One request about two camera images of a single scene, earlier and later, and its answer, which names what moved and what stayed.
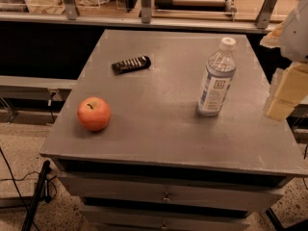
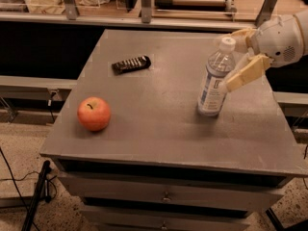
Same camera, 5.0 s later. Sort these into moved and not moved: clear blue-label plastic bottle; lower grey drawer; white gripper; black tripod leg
Moved: white gripper
Not moved: black tripod leg; clear blue-label plastic bottle; lower grey drawer
